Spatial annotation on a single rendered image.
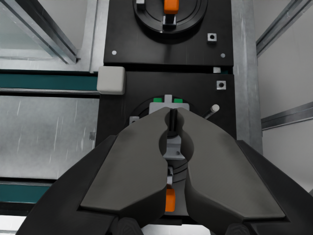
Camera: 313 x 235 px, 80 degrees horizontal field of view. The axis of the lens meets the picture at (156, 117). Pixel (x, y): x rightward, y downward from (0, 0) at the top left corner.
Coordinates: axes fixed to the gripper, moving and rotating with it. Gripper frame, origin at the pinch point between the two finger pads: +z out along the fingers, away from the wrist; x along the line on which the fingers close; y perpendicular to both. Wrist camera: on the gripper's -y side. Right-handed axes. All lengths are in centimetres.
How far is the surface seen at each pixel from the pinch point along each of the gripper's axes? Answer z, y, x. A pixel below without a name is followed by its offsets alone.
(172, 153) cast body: 5.9, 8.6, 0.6
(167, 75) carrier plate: 22.1, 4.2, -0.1
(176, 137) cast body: 4.8, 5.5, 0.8
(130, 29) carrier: 27.9, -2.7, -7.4
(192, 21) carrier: 26.7, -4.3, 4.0
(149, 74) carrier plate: 22.1, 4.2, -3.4
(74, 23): 42.2, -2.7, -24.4
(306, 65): 36.1, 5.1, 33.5
